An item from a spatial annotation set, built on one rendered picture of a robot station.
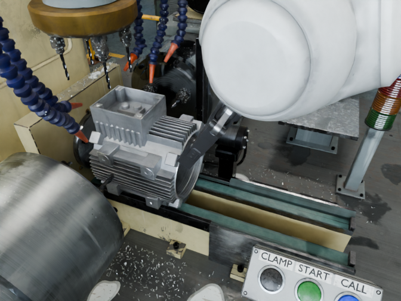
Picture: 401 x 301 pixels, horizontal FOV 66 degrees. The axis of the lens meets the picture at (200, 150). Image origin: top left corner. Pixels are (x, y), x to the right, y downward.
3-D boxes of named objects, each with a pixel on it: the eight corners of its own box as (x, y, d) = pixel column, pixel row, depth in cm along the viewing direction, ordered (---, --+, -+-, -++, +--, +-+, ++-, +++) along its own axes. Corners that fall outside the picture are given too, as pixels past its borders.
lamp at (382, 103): (371, 111, 73) (378, 95, 70) (370, 100, 78) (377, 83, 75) (399, 117, 72) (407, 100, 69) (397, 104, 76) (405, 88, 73)
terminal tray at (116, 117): (95, 136, 66) (88, 107, 62) (123, 111, 74) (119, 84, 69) (144, 150, 63) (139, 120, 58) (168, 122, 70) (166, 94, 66)
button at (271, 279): (258, 285, 43) (257, 287, 42) (263, 263, 44) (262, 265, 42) (279, 292, 43) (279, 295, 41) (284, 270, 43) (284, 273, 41)
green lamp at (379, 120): (365, 127, 76) (371, 111, 73) (364, 115, 80) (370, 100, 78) (392, 132, 74) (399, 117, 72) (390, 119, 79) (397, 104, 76)
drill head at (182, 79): (121, 139, 91) (104, 58, 75) (179, 80, 121) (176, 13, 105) (199, 159, 84) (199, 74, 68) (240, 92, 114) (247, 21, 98)
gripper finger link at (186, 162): (207, 147, 55) (206, 150, 54) (190, 167, 60) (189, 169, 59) (194, 137, 54) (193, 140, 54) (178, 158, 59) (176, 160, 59)
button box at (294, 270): (243, 288, 47) (238, 296, 42) (255, 242, 48) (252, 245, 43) (363, 333, 43) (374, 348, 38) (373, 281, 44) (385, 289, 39)
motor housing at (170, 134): (98, 197, 73) (78, 132, 61) (141, 150, 86) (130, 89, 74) (174, 224, 67) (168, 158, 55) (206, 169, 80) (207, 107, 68)
